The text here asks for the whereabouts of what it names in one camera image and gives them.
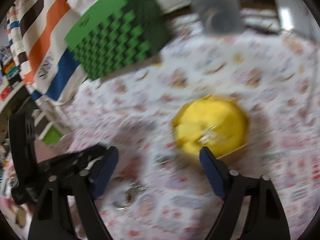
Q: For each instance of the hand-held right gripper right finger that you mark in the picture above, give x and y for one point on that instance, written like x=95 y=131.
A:
x=212 y=175

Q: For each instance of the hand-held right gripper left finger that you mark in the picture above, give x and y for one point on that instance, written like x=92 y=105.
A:
x=106 y=170

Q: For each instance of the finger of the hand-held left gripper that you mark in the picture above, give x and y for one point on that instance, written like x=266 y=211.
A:
x=67 y=161

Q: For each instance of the silver jewelry piece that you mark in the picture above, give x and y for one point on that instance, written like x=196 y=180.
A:
x=207 y=136

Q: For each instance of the green bin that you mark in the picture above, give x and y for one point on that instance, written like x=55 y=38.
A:
x=51 y=136

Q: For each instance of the silver bangle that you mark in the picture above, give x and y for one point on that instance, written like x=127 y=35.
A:
x=162 y=160

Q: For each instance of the cluttered white shelf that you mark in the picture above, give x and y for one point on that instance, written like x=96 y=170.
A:
x=10 y=85

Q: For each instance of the striped cloth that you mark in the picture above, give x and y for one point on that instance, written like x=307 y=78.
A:
x=50 y=30

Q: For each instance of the green tissue box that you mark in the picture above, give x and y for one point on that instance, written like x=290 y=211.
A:
x=120 y=37

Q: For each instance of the grey translucent container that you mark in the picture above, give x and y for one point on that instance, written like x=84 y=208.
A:
x=217 y=12

